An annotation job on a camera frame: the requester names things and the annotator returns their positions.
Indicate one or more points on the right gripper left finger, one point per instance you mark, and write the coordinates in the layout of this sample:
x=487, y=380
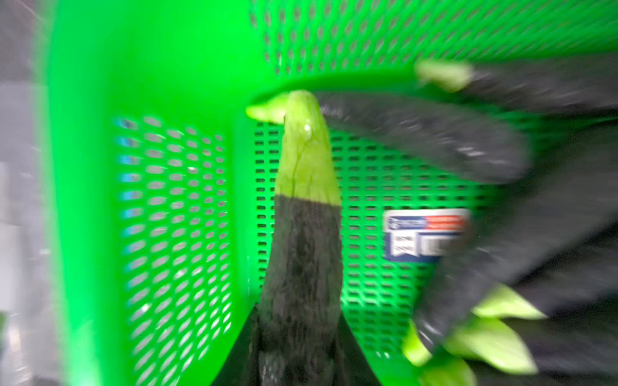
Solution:
x=241, y=367

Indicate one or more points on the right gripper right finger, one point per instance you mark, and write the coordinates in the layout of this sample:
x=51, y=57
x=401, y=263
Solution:
x=352, y=368

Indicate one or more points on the basket label sticker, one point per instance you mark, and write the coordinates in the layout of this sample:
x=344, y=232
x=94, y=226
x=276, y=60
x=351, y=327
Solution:
x=422, y=235

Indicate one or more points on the eggplant with green stem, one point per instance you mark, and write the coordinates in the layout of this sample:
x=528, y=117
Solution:
x=300, y=305

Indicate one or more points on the green plastic basket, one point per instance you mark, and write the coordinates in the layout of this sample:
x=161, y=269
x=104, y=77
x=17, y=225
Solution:
x=160, y=187

